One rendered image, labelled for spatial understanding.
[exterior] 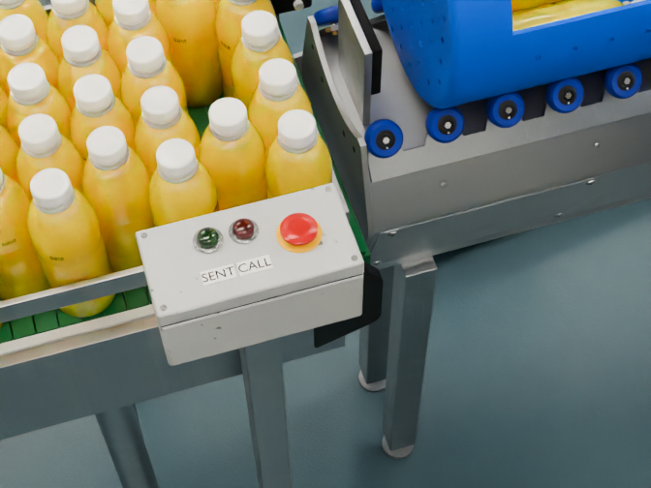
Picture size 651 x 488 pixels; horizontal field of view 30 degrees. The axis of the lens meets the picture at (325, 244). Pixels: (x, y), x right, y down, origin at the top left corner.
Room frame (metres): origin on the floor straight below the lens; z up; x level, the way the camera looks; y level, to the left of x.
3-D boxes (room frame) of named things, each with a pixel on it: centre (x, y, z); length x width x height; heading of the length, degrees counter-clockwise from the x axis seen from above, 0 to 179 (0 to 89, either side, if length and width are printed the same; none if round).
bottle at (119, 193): (0.76, 0.22, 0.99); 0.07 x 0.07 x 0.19
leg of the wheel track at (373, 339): (1.06, -0.09, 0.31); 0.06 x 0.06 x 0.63; 16
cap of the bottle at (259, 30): (0.92, 0.07, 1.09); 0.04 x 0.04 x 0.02
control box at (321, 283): (0.64, 0.07, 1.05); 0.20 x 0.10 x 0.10; 106
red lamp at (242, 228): (0.65, 0.08, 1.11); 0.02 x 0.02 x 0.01
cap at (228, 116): (0.80, 0.10, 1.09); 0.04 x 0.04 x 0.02
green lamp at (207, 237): (0.64, 0.11, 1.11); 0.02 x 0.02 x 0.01
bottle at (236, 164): (0.80, 0.10, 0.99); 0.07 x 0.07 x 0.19
